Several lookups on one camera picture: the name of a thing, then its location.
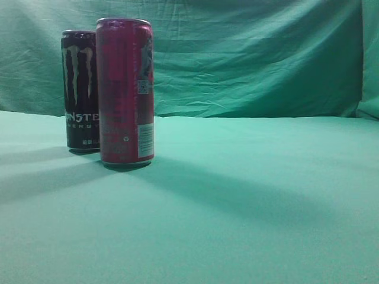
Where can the black Monster energy can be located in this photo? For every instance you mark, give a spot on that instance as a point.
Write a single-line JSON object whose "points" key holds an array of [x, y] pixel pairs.
{"points": [[79, 63]]}

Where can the green cloth backdrop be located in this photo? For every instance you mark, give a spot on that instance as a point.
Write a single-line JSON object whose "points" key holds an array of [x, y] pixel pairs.
{"points": [[266, 166]]}

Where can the pink energy drink can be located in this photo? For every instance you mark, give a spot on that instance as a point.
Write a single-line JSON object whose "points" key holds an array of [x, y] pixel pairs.
{"points": [[125, 91]]}

